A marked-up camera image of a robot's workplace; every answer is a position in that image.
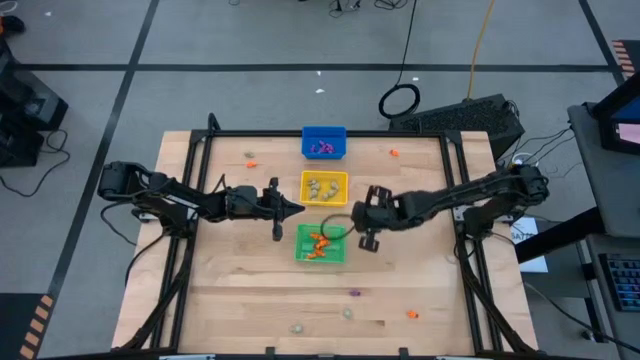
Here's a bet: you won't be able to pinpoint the backlit keyboard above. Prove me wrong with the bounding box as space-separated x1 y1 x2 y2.
598 252 640 314

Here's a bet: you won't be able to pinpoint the black floor cable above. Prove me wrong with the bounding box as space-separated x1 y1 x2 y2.
522 279 640 354
0 128 71 199

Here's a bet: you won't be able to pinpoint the blue plastic basket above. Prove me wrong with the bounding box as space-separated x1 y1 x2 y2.
301 125 348 161

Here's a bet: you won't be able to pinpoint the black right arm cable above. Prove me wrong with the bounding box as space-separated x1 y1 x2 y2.
319 213 357 241

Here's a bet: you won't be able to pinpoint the yellow plastic basket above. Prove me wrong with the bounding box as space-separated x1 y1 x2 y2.
299 169 350 207

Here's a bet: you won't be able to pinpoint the yellow extension cable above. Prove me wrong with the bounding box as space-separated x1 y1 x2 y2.
464 0 497 100

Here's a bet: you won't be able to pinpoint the tangled black floor cables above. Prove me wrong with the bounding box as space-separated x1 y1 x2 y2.
327 0 401 12

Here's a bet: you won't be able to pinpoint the black computer tower case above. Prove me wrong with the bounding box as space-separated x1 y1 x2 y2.
388 93 526 161

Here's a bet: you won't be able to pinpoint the black hazard-striped floor mat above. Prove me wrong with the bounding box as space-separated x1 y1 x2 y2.
0 292 56 360
610 38 640 86

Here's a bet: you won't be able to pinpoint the grey desk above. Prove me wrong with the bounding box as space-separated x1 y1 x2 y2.
567 102 640 239
584 233 640 360

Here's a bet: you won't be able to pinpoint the black framed monitor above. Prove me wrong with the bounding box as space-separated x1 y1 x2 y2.
589 72 640 157

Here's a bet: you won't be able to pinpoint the black arm base cable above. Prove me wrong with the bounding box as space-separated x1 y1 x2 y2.
99 202 169 287

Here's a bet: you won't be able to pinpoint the green plastic basket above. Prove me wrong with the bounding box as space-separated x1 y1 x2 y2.
294 223 348 265

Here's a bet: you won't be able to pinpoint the coiled black cable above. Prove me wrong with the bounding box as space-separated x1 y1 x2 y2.
377 0 422 120

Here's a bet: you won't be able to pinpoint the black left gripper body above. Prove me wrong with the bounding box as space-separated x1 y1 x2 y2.
224 185 274 221

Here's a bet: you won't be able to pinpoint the white paper sign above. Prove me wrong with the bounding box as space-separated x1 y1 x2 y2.
508 215 550 274

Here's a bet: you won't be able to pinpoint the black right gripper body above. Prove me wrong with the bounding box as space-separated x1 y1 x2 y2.
352 197 416 232

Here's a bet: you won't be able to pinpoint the black support beam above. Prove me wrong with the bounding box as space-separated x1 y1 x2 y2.
514 207 606 265

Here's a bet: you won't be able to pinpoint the black rounded floor object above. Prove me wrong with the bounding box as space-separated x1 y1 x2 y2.
0 14 26 35

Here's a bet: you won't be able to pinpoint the black equipment stack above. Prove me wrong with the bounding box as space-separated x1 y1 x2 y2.
0 39 70 169

